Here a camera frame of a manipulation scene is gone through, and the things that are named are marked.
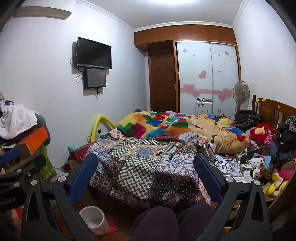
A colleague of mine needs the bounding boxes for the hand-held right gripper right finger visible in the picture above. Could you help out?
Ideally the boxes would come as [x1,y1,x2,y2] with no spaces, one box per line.
[194,153,273,241]

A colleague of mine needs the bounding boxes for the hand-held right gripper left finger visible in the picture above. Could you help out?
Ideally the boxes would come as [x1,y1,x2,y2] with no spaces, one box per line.
[21,153,99,241]

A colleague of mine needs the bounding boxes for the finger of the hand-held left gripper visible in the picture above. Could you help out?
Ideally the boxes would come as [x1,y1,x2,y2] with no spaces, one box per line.
[7,154,47,178]
[0,146,22,164]

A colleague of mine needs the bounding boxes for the white waste bin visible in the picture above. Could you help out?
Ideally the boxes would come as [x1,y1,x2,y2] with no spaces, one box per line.
[79,206,110,235]

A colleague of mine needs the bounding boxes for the green patterned box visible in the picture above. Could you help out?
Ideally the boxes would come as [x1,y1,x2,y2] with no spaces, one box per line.
[39,144,57,184]

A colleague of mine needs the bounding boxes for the orange box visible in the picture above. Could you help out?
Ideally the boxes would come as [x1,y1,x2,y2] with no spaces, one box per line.
[16,126,49,156]

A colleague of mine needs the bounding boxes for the clear pump bottle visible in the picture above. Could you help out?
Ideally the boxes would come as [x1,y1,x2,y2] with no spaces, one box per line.
[207,135,218,154]

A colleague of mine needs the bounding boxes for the white cloth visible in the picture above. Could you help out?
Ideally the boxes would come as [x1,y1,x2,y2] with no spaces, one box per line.
[0,104,38,140]

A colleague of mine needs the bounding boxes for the dark grey cloth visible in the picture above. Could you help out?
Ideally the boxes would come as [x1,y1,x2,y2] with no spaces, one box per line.
[35,113,51,144]

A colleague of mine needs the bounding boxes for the person's right leg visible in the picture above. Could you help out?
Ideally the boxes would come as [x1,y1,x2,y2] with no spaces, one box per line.
[177,203,218,241]

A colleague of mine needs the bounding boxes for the person's leg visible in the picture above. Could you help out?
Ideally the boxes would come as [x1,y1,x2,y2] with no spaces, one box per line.
[133,206,179,241]
[177,203,218,241]

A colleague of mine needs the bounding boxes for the white spotted plush toy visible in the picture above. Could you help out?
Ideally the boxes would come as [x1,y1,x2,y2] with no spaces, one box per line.
[248,154,266,170]

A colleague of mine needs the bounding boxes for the pink floor mat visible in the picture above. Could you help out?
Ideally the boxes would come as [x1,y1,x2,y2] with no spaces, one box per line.
[105,217,118,233]

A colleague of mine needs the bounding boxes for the yellow hoop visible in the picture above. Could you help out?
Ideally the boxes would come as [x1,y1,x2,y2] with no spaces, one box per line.
[90,113,117,142]

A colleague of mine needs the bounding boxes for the patchwork checkered quilt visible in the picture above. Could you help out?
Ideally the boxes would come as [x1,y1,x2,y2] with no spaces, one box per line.
[68,128,234,209]

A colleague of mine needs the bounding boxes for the yellow plush toy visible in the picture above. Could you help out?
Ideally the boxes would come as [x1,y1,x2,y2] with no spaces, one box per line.
[262,173,288,198]

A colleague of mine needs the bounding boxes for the red plush toy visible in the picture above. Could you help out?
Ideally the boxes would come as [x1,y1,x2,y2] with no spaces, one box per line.
[250,123,276,145]

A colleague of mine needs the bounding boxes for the person's left leg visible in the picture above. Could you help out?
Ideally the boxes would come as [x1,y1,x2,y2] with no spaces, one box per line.
[133,206,179,241]

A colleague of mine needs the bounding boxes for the black striped clothing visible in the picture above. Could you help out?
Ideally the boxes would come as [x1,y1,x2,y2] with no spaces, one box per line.
[234,110,263,131]

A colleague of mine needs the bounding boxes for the colourful patch blanket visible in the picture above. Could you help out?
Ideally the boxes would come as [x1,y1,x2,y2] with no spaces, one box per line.
[117,111,250,154]

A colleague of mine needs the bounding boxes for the small white cabinet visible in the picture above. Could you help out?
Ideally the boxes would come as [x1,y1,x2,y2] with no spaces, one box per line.
[195,98,213,115]

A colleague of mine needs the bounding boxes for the pile of dark clothes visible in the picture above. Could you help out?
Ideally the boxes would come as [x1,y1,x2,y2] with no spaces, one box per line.
[275,115,296,163]

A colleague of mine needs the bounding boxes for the standing electric fan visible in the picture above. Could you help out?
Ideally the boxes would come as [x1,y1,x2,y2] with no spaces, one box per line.
[232,81,250,114]

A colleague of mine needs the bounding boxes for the black speaker under television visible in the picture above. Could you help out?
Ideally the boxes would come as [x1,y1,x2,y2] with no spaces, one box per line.
[84,68,107,90]

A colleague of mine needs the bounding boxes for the wardrobe with heart stickers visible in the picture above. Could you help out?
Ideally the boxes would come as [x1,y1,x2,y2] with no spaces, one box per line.
[175,41,241,115]

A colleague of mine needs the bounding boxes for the brown wooden door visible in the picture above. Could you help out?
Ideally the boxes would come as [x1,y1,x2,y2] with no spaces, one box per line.
[148,42,177,112]

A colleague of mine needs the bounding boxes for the wooden overhead cabinet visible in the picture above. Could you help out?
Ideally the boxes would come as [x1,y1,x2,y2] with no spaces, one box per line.
[134,24,238,53]

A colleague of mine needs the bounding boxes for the white air conditioner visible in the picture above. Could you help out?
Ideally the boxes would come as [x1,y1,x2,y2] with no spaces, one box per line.
[14,6,72,20]

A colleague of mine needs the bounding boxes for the wooden bed frame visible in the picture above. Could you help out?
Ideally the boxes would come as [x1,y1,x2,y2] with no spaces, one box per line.
[252,95,296,214]

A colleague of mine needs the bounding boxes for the black television cable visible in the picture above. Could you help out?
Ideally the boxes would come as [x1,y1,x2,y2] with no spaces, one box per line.
[69,52,85,83]

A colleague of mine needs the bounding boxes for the black wall television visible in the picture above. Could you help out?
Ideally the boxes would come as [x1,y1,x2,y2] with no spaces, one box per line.
[77,37,112,69]

